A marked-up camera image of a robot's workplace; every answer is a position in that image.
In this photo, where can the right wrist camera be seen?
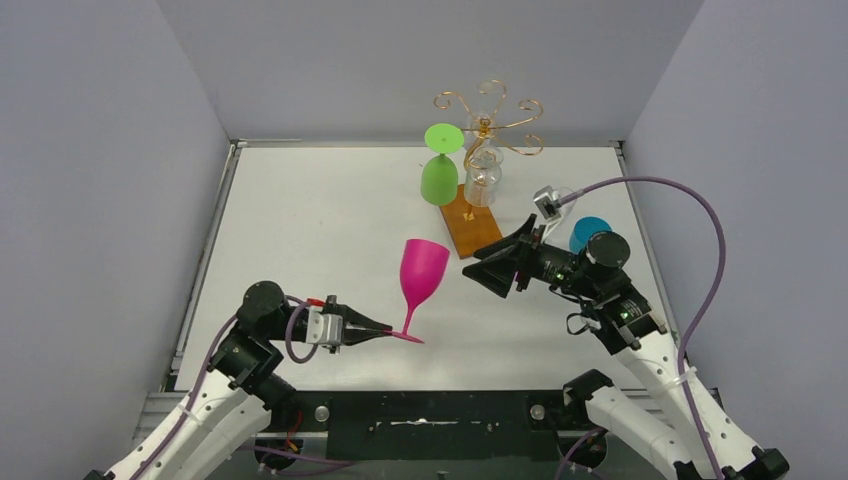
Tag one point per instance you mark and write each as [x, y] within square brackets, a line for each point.
[543, 199]

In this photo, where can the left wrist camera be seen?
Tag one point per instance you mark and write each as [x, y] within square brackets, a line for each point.
[324, 329]

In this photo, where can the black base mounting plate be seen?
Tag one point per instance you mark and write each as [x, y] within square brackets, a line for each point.
[359, 426]

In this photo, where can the blue plastic wine glass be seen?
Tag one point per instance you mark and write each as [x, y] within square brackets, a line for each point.
[583, 229]

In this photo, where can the clear round wine glass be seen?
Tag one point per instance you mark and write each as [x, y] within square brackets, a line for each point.
[485, 105]

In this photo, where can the clear tall flute glass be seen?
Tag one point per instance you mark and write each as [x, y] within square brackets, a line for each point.
[564, 199]

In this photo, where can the clear patterned wine glass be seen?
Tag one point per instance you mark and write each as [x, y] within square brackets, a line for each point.
[483, 175]

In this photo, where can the green plastic wine glass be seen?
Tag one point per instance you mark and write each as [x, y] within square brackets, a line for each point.
[439, 178]

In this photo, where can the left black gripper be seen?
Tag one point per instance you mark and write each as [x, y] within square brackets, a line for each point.
[332, 307]

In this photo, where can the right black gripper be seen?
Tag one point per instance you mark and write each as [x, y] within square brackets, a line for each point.
[525, 259]

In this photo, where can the gold wire glass rack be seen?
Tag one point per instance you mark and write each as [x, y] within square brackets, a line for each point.
[471, 228]

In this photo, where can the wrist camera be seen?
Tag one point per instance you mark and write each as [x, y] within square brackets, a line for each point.
[543, 199]
[324, 329]

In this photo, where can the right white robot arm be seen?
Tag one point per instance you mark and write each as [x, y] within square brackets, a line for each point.
[695, 439]

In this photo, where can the pink plastic wine glass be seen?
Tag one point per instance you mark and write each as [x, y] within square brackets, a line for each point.
[421, 272]

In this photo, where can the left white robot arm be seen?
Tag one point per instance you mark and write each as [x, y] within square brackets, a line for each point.
[237, 389]

